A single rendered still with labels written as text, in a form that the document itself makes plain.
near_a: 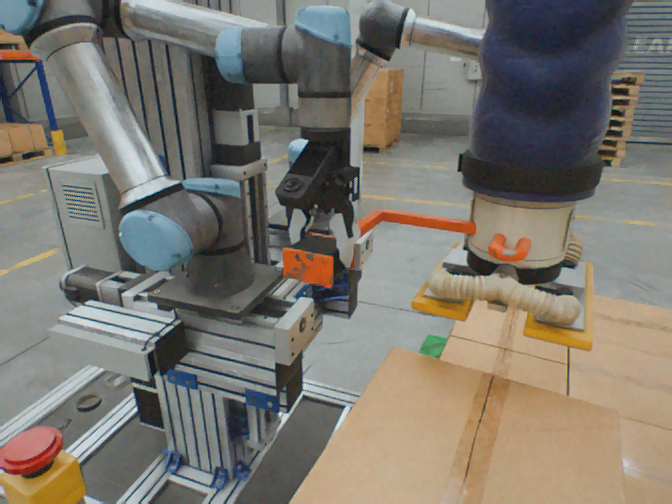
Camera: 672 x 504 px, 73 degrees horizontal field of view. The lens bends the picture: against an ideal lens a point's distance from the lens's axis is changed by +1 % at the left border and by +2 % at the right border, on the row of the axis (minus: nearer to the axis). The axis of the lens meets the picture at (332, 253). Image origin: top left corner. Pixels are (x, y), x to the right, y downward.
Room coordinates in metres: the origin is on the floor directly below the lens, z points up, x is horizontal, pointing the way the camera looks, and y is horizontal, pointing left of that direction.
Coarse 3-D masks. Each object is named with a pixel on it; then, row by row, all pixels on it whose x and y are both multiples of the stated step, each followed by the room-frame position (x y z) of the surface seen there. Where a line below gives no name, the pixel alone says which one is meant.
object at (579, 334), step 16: (592, 272) 0.83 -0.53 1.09; (544, 288) 0.75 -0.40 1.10; (560, 288) 0.70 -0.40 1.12; (592, 288) 0.76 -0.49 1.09; (592, 304) 0.70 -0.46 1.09; (528, 320) 0.65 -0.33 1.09; (544, 320) 0.64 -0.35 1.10; (576, 320) 0.64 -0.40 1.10; (592, 320) 0.65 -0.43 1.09; (528, 336) 0.62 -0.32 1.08; (544, 336) 0.61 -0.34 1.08; (560, 336) 0.60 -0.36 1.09; (576, 336) 0.60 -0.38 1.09; (592, 336) 0.60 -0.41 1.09
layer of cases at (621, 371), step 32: (480, 320) 1.53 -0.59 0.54; (512, 320) 1.54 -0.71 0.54; (608, 320) 1.54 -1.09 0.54; (640, 320) 1.54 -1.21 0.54; (448, 352) 1.32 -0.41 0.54; (480, 352) 1.32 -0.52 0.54; (512, 352) 1.32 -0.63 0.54; (544, 352) 1.32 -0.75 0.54; (576, 352) 1.32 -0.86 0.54; (608, 352) 1.33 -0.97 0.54; (640, 352) 1.33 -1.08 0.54; (544, 384) 1.15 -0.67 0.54; (576, 384) 1.16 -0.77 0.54; (608, 384) 1.16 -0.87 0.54; (640, 384) 1.16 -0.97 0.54; (640, 416) 1.02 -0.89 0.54; (640, 448) 0.90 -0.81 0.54; (640, 480) 0.80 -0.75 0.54
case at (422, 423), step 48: (384, 384) 0.66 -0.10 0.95; (432, 384) 0.66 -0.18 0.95; (480, 384) 0.66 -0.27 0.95; (528, 384) 0.66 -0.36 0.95; (336, 432) 0.54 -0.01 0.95; (384, 432) 0.54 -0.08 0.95; (432, 432) 0.54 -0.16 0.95; (480, 432) 0.54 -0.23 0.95; (528, 432) 0.55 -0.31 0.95; (576, 432) 0.55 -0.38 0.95; (336, 480) 0.46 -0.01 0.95; (384, 480) 0.46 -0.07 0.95; (432, 480) 0.46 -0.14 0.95; (480, 480) 0.46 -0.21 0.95; (528, 480) 0.46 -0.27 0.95; (576, 480) 0.46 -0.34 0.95; (624, 480) 0.46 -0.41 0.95
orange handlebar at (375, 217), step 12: (372, 216) 0.84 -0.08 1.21; (384, 216) 0.87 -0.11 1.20; (396, 216) 0.86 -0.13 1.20; (408, 216) 0.84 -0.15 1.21; (420, 216) 0.84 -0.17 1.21; (432, 216) 0.83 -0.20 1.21; (360, 228) 0.77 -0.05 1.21; (444, 228) 0.81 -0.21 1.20; (456, 228) 0.80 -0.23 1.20; (468, 228) 0.79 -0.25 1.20; (492, 240) 0.71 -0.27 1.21; (504, 240) 0.72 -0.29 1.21; (528, 240) 0.71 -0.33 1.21; (492, 252) 0.67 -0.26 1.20; (504, 252) 0.66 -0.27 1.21; (516, 252) 0.66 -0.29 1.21; (528, 252) 0.68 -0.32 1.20
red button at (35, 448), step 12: (24, 432) 0.45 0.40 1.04; (36, 432) 0.45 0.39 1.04; (48, 432) 0.45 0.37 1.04; (60, 432) 0.46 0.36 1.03; (12, 444) 0.43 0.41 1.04; (24, 444) 0.43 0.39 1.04; (36, 444) 0.43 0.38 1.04; (48, 444) 0.43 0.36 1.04; (60, 444) 0.44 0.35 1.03; (0, 456) 0.42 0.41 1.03; (12, 456) 0.41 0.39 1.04; (24, 456) 0.41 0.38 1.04; (36, 456) 0.42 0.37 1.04; (48, 456) 0.42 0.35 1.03; (12, 468) 0.40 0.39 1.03; (24, 468) 0.40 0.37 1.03; (36, 468) 0.41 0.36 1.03; (48, 468) 0.43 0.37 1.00
